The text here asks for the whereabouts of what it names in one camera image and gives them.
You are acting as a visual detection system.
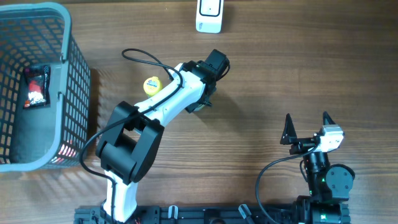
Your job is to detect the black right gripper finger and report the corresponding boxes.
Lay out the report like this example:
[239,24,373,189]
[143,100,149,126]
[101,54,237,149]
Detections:
[280,113,298,145]
[323,111,336,125]

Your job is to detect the silver tin can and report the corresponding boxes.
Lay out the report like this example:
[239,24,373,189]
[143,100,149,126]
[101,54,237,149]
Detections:
[193,103,206,112]

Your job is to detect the yellow capped bottle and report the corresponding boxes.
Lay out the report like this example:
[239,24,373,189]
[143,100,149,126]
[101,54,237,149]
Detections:
[143,77,163,98]

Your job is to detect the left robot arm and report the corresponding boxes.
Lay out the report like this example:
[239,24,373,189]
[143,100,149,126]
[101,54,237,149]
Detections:
[95,49,231,223]

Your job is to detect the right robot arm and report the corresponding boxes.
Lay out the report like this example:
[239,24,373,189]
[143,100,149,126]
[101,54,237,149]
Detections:
[280,112,355,224]

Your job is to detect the white barcode scanner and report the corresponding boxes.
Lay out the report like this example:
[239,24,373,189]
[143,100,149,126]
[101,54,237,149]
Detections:
[195,0,224,34]

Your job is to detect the grey plastic mesh basket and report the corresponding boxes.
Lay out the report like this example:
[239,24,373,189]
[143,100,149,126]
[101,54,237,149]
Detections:
[1,2,91,173]

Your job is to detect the black red snack packet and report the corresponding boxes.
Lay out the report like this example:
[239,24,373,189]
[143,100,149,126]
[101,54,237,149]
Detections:
[23,65,51,109]

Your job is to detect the right camera cable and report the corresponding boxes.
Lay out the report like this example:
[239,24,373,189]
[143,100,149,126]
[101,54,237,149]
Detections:
[255,143,321,224]

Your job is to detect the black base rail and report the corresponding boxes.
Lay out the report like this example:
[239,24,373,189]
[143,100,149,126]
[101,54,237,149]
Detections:
[73,203,352,224]

